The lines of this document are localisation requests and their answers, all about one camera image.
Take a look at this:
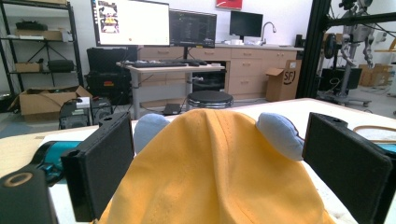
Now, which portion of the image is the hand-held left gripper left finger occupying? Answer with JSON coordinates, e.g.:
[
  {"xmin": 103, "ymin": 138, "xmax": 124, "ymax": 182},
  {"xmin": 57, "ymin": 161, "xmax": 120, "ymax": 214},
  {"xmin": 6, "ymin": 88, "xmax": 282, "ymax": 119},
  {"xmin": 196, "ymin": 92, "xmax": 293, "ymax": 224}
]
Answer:
[{"xmin": 60, "ymin": 111, "xmax": 135, "ymax": 223}]

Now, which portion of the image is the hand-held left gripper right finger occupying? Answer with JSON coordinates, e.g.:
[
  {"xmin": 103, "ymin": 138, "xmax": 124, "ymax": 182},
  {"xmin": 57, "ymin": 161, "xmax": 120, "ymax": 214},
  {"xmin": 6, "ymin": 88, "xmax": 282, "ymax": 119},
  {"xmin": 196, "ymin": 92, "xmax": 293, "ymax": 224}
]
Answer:
[{"xmin": 302, "ymin": 111, "xmax": 396, "ymax": 224}]

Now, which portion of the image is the yellow hat with blue ears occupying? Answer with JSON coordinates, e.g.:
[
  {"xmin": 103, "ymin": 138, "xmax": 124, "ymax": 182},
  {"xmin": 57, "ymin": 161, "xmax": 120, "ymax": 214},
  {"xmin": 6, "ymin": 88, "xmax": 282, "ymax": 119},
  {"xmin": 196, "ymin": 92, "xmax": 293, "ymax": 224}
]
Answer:
[{"xmin": 92, "ymin": 108, "xmax": 337, "ymax": 224}]

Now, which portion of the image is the teal and black tool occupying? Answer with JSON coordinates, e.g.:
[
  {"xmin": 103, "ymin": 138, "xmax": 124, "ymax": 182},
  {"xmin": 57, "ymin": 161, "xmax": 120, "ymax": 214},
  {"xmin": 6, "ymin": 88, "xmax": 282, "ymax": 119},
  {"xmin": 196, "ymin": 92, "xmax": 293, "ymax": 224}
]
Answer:
[{"xmin": 33, "ymin": 140, "xmax": 82, "ymax": 185}]

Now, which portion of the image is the black computer unit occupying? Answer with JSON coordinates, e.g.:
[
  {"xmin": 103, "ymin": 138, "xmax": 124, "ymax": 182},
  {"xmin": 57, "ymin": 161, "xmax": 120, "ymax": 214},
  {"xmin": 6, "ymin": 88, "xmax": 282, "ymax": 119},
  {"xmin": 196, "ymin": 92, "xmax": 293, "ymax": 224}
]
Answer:
[{"xmin": 58, "ymin": 96, "xmax": 114, "ymax": 131}]

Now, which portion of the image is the open cardboard box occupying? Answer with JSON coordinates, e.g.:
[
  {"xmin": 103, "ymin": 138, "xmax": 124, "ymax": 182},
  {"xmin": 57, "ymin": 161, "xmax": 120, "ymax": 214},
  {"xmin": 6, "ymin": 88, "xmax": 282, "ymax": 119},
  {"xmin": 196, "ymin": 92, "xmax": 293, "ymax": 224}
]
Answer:
[{"xmin": 8, "ymin": 85, "xmax": 93, "ymax": 121}]

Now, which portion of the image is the black equipment case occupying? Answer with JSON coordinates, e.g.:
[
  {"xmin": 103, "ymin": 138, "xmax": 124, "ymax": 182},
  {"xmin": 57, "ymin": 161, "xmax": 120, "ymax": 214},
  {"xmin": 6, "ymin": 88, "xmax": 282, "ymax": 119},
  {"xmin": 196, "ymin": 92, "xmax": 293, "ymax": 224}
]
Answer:
[{"xmin": 84, "ymin": 46, "xmax": 138, "ymax": 106}]

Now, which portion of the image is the flat black box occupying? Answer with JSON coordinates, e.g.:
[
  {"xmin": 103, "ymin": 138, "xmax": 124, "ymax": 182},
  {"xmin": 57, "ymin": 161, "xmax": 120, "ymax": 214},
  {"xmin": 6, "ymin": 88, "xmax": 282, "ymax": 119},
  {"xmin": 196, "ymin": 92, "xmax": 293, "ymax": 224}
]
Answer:
[{"xmin": 163, "ymin": 103, "xmax": 182, "ymax": 117}]

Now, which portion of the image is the pile of cardboard boxes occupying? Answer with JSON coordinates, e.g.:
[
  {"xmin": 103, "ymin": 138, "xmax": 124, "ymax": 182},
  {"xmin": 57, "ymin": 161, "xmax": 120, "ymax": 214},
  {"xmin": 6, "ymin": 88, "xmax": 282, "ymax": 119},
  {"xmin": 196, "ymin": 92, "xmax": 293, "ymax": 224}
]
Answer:
[{"xmin": 358, "ymin": 63, "xmax": 394, "ymax": 88}]

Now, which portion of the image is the printed tall cardboard box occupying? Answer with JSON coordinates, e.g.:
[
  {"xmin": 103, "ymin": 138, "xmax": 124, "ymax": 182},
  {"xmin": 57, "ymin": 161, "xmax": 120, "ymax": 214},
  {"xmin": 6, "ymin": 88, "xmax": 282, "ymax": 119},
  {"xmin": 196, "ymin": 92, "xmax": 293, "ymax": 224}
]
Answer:
[{"xmin": 264, "ymin": 59, "xmax": 303, "ymax": 103}]

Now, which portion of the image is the black keyboard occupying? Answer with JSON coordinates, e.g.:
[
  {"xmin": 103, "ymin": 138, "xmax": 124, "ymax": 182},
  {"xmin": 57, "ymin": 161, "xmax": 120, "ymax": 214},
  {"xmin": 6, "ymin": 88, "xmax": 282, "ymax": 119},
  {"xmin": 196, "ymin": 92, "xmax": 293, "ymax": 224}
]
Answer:
[{"xmin": 132, "ymin": 61, "xmax": 189, "ymax": 69}]

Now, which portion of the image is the black round stool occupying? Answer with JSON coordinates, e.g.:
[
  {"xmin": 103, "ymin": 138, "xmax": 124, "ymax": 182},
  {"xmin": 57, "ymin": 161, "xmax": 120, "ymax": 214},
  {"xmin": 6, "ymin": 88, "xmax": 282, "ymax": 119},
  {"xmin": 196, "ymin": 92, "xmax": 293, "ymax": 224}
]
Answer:
[{"xmin": 187, "ymin": 90, "xmax": 234, "ymax": 110}]

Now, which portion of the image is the black metal shelving rack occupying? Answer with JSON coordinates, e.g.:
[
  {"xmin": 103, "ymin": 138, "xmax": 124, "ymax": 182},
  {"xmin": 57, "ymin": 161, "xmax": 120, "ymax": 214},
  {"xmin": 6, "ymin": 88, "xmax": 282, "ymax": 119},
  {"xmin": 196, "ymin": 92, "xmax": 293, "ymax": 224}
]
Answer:
[{"xmin": 0, "ymin": 0, "xmax": 85, "ymax": 96}]

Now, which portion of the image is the grey robot on stand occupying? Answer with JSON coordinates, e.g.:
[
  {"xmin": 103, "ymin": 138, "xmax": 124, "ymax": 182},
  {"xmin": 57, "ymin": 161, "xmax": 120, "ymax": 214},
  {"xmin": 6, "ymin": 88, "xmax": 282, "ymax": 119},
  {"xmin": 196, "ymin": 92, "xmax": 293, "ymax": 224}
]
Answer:
[{"xmin": 317, "ymin": 0, "xmax": 390, "ymax": 107}]

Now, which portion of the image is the wooden cabinet with drawers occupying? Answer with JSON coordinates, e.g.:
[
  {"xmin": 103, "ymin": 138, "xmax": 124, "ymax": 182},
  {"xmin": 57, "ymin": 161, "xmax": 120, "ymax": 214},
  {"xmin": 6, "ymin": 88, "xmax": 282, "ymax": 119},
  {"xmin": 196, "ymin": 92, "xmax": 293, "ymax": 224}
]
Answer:
[{"xmin": 137, "ymin": 43, "xmax": 304, "ymax": 101}]

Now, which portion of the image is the large monitor with white screen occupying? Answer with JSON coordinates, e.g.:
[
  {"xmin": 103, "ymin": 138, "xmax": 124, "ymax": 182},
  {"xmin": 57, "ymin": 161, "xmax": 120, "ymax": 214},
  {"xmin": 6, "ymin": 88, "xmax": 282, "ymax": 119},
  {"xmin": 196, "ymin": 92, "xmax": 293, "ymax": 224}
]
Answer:
[{"xmin": 91, "ymin": 0, "xmax": 171, "ymax": 48}]

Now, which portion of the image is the chrome faucet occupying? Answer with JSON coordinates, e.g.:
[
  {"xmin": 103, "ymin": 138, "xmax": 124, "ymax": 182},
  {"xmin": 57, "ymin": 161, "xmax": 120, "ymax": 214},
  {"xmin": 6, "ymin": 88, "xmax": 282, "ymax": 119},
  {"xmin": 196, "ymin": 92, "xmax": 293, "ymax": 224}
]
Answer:
[{"xmin": 260, "ymin": 21, "xmax": 277, "ymax": 47}]

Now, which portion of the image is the monitor with dark screen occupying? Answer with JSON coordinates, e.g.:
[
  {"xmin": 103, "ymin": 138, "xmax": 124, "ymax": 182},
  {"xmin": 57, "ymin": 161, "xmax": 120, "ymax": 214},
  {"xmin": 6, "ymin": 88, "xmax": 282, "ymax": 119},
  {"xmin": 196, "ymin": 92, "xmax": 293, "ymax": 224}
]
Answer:
[{"xmin": 168, "ymin": 8, "xmax": 218, "ymax": 49}]

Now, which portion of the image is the small black monitor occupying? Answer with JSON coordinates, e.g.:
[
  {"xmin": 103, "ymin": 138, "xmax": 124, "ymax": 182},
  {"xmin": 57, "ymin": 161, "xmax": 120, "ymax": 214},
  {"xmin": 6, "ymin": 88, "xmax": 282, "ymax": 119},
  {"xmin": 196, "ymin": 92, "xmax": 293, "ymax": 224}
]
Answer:
[{"xmin": 229, "ymin": 10, "xmax": 264, "ymax": 41}]

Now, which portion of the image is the tan cord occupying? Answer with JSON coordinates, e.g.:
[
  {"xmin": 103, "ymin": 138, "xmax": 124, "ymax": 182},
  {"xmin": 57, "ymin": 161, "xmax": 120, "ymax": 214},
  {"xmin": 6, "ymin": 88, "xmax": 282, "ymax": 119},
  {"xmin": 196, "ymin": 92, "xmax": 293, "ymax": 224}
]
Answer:
[{"xmin": 352, "ymin": 124, "xmax": 396, "ymax": 145}]

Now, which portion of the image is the black metal frame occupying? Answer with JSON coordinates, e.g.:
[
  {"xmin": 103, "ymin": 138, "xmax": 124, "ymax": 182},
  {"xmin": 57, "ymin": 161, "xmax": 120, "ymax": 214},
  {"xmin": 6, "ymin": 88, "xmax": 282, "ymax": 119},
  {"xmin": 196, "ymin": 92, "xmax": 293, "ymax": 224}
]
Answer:
[{"xmin": 295, "ymin": 0, "xmax": 396, "ymax": 99}]

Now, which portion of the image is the red wall picture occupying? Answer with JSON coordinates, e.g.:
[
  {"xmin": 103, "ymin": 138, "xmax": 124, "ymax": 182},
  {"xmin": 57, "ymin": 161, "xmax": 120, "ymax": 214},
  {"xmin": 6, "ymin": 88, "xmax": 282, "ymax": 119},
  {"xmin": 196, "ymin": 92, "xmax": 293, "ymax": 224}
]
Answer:
[{"xmin": 215, "ymin": 0, "xmax": 244, "ymax": 11}]

